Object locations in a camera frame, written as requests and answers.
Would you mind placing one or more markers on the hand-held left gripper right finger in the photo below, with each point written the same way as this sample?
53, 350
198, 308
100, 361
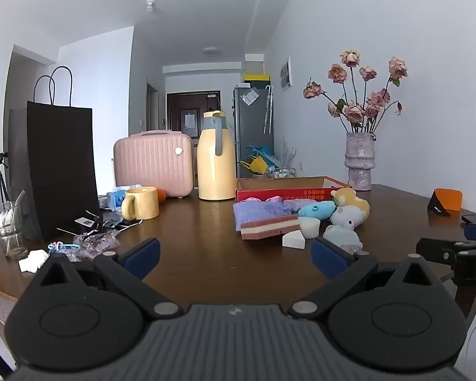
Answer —
329, 258

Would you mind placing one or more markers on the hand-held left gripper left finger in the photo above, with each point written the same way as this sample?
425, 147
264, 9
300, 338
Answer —
142, 256

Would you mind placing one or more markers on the white round sponge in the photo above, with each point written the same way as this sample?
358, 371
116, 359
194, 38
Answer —
309, 228

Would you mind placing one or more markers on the red cardboard box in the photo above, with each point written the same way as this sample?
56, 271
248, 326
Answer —
301, 195

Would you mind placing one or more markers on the purple knitted cloth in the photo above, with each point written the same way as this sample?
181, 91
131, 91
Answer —
258, 210

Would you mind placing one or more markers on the pink soft toy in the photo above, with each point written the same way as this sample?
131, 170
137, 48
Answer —
273, 199

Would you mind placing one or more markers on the white wedge sponge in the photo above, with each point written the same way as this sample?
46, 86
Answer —
295, 240

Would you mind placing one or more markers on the white plush toy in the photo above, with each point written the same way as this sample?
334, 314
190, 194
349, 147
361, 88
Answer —
347, 216

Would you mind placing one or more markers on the blue whale plush toy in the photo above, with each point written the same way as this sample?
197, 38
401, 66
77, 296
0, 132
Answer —
317, 210

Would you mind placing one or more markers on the yellow mug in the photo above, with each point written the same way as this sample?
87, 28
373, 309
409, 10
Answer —
144, 204

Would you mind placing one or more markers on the yellow plush toy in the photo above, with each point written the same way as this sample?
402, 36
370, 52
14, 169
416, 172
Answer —
351, 198

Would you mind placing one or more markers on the blue tissue packet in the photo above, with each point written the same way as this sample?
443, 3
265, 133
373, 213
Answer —
114, 199

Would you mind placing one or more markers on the orange fruit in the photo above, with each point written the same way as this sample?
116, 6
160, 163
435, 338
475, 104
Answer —
162, 195

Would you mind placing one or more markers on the pink layered sponge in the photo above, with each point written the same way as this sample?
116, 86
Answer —
269, 226

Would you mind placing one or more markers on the pink suitcase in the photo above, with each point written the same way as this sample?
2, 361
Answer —
150, 162

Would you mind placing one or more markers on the metal storage rack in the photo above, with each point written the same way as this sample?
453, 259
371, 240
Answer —
281, 173

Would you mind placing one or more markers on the purple textured vase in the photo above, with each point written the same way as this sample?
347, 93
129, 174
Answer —
360, 162

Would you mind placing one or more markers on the crumpled white tissue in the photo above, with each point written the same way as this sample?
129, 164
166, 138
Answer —
33, 262

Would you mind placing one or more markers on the yellow thermos jug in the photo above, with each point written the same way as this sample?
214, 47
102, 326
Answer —
216, 174

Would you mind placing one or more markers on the yellow and blue clutter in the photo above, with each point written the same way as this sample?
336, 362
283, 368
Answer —
258, 162

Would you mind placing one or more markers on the black paper bag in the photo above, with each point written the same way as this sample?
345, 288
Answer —
51, 166

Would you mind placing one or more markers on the glass cup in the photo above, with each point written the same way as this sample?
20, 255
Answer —
8, 230

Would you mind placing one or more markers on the dark brown door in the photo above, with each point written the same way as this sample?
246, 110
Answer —
178, 115

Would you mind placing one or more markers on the dried pink roses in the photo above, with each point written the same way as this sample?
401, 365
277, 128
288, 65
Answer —
355, 113

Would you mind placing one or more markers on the grey refrigerator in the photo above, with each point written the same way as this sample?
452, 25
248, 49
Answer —
248, 135

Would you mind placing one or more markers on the clear folded umbrella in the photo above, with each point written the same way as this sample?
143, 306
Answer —
267, 111

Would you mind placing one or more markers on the yellow box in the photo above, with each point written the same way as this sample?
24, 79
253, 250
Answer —
257, 77

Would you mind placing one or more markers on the white box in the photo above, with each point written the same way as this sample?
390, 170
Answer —
254, 63

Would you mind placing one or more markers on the round ceiling lamp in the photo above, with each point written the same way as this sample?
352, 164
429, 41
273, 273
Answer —
211, 50

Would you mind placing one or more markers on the wall picture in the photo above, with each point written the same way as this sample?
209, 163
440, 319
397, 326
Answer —
285, 73

